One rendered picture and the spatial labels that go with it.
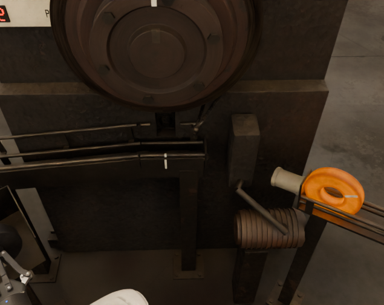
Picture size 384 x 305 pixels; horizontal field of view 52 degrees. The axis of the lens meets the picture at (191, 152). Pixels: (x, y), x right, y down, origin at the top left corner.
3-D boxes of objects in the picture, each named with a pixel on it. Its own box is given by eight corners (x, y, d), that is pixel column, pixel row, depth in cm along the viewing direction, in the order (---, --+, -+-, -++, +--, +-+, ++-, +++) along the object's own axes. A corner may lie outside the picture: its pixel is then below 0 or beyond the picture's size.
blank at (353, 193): (320, 209, 119) (316, 216, 117) (300, 168, 114) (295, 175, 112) (372, 209, 108) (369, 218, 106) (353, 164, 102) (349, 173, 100)
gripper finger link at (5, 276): (5, 291, 86) (12, 287, 87) (-10, 252, 92) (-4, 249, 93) (11, 298, 89) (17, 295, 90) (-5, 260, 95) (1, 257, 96)
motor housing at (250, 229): (224, 277, 168) (235, 200, 129) (276, 276, 168) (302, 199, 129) (227, 308, 159) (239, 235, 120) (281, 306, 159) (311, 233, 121)
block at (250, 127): (224, 164, 137) (230, 111, 119) (247, 164, 137) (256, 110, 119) (227, 189, 129) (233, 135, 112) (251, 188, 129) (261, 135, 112)
